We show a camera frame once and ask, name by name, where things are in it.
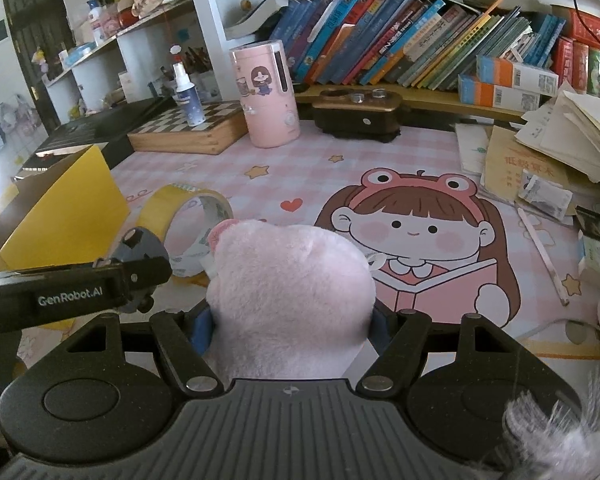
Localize cartoon girl desk mat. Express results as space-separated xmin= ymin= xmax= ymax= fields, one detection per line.
xmin=115 ymin=150 xmax=600 ymax=356

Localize yellow cardboard box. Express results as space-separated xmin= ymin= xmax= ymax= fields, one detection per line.
xmin=0 ymin=145 xmax=131 ymax=275

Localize dark brown wooden tray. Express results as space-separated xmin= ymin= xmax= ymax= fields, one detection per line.
xmin=312 ymin=87 xmax=402 ymax=144

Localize fluffy pale pink fabric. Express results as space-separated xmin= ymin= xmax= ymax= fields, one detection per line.
xmin=501 ymin=367 xmax=600 ymax=480

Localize blue wipes pack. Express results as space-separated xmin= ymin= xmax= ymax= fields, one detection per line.
xmin=61 ymin=44 xmax=99 ymax=67

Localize small white packet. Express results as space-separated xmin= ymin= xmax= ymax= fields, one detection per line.
xmin=517 ymin=170 xmax=574 ymax=222

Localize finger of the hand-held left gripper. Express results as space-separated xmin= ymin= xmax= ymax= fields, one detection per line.
xmin=92 ymin=255 xmax=174 ymax=314

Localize black door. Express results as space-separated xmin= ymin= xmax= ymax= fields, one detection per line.
xmin=2 ymin=0 xmax=77 ymax=127

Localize pink plush pig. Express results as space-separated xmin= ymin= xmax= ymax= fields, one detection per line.
xmin=204 ymin=218 xmax=379 ymax=381

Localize pile of loose papers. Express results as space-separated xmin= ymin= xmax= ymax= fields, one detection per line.
xmin=514 ymin=80 xmax=600 ymax=196

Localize wooden chessboard box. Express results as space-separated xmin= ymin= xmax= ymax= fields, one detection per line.
xmin=127 ymin=101 xmax=251 ymax=156

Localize thin white stick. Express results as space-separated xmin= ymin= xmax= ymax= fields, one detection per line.
xmin=516 ymin=206 xmax=571 ymax=307

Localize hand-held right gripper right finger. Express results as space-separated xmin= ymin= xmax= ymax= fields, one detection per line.
xmin=355 ymin=306 xmax=535 ymax=396

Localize white shelf post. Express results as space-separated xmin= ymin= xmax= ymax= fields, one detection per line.
xmin=182 ymin=0 xmax=231 ymax=53

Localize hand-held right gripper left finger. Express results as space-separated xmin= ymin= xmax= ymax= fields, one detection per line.
xmin=55 ymin=309 xmax=224 ymax=394

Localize red thick books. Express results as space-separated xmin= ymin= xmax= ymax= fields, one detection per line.
xmin=550 ymin=9 xmax=600 ymax=97

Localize black piano keyboard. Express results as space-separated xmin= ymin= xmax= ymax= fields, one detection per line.
xmin=15 ymin=97 xmax=177 ymax=182

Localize orange white carton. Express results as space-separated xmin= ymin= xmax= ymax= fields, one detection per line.
xmin=476 ymin=55 xmax=560 ymax=87
xmin=457 ymin=75 xmax=547 ymax=111

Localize brown paper envelope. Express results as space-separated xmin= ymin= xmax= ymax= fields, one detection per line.
xmin=480 ymin=125 xmax=572 ymax=202

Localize row of colourful books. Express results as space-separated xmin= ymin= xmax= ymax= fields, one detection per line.
xmin=270 ymin=0 xmax=567 ymax=94

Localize pink checked cloth desktop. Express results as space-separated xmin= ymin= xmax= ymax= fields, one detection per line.
xmin=10 ymin=117 xmax=600 ymax=386

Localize pink cartoon humidifier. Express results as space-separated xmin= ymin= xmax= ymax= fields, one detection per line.
xmin=230 ymin=40 xmax=301 ymax=149

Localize yellow tape roll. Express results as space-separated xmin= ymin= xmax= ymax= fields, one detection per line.
xmin=139 ymin=184 xmax=234 ymax=279

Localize white spray bottle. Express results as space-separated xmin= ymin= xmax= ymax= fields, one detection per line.
xmin=172 ymin=62 xmax=206 ymax=127

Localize green white carton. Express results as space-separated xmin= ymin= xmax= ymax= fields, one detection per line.
xmin=577 ymin=205 xmax=600 ymax=282

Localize white cubby shelf unit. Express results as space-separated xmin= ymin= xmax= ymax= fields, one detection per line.
xmin=45 ymin=0 xmax=231 ymax=116

